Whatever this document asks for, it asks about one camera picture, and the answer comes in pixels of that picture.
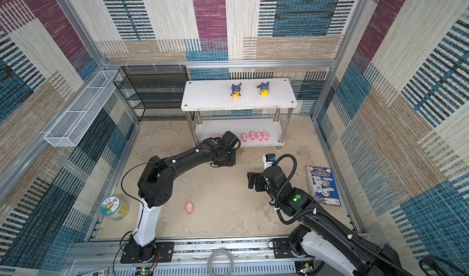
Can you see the black wire mesh rack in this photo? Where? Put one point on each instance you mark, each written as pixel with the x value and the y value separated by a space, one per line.
pixel 154 93

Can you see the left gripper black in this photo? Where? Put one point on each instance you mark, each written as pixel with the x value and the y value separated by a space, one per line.
pixel 233 159

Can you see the clear tubing coil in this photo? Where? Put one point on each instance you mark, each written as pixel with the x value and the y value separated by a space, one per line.
pixel 212 257

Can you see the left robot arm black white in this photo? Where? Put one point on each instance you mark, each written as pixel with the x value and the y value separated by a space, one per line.
pixel 155 188

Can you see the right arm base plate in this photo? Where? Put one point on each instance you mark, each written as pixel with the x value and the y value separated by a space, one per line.
pixel 286 248

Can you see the white two-tier shelf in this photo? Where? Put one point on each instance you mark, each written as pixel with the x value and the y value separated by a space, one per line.
pixel 210 110

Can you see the white wire mesh basket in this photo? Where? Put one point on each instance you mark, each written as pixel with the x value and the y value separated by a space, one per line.
pixel 69 130

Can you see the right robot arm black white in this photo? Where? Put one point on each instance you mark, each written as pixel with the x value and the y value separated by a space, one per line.
pixel 319 234

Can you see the purple yellow toy figure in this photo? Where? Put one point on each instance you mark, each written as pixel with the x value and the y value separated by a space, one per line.
pixel 236 90

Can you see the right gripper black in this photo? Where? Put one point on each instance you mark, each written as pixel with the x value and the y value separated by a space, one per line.
pixel 259 180

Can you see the blue picture book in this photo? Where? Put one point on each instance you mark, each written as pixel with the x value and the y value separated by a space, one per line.
pixel 323 185

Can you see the blue yellow toy figure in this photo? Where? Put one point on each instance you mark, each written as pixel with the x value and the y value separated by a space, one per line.
pixel 264 88

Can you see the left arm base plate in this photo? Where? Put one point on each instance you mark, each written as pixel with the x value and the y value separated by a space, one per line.
pixel 163 252

